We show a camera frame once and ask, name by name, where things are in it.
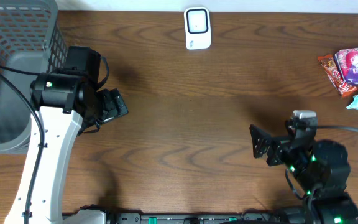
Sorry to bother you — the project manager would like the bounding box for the white barcode scanner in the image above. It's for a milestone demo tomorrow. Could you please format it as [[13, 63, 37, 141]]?
[[183, 7, 212, 50]]

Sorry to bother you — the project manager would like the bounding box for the grey plastic shopping basket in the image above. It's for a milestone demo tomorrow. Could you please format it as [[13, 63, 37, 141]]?
[[0, 0, 68, 154]]

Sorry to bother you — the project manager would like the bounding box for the left black cable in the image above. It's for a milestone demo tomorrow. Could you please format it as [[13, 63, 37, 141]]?
[[0, 55, 111, 224]]

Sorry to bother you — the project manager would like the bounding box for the black cable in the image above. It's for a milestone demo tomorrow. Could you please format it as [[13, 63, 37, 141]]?
[[284, 124, 358, 218], [0, 55, 111, 224]]

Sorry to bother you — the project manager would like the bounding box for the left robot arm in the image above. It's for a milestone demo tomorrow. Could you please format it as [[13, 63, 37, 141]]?
[[5, 72, 128, 223]]

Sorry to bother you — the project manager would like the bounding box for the orange brown candy bar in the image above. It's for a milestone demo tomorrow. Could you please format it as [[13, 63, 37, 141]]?
[[318, 54, 357, 98]]

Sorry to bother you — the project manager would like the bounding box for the right black cable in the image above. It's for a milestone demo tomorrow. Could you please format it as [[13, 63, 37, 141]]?
[[284, 124, 358, 218]]

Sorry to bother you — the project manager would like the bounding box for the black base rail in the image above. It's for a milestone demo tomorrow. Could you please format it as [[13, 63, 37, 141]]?
[[110, 213, 280, 224]]

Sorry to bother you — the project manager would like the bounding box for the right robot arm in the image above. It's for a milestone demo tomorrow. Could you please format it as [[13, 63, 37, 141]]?
[[249, 117, 358, 223]]

